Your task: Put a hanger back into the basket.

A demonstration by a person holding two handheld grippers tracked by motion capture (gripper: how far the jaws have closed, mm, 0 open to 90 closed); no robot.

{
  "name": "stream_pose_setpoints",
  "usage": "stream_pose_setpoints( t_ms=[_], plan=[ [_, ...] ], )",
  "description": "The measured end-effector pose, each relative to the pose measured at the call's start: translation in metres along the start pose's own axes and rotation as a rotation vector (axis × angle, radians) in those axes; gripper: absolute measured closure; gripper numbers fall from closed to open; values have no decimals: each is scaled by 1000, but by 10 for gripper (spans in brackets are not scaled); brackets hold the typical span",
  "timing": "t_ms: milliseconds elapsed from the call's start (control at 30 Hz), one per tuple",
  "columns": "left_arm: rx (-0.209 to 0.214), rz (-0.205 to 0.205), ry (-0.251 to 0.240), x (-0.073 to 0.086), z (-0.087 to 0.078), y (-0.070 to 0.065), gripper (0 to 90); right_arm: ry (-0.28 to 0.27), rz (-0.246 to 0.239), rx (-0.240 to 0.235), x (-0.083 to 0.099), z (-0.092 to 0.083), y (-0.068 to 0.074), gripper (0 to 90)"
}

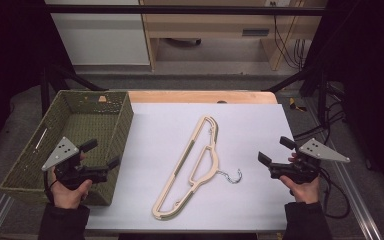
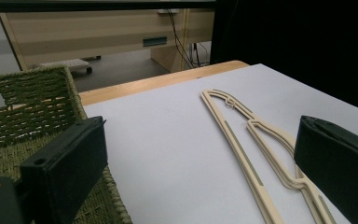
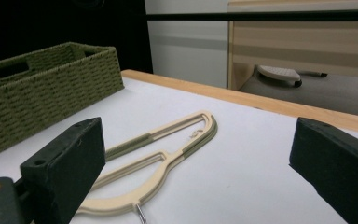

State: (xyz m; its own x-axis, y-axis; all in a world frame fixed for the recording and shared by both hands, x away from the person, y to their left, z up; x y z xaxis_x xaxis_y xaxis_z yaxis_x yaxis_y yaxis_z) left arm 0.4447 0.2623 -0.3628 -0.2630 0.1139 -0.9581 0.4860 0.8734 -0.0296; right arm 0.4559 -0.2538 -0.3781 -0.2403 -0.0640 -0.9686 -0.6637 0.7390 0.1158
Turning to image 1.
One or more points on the person's right hand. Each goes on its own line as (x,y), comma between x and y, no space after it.
(305,193)

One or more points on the white cabinet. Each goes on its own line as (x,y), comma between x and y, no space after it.
(100,36)

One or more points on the person's left hand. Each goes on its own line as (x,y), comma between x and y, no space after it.
(68,198)

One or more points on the black curtain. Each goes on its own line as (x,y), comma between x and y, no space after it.
(10,50)
(373,66)

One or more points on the green woven basket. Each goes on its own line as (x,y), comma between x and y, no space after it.
(80,123)

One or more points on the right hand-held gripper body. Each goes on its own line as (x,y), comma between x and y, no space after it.
(295,171)

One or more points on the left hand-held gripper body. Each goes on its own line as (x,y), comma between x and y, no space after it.
(75,175)

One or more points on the light wooden desk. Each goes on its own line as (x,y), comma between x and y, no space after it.
(213,25)

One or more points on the white paper sheet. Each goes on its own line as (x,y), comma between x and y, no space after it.
(160,133)

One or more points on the black metal stand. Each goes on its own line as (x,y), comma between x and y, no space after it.
(45,93)
(321,96)

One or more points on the black horizontal frame bar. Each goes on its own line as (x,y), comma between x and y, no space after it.
(180,10)

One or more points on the yellow and black tool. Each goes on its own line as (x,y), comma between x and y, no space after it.
(295,105)

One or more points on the beige clothes hanger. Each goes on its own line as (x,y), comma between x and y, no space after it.
(184,202)
(192,141)

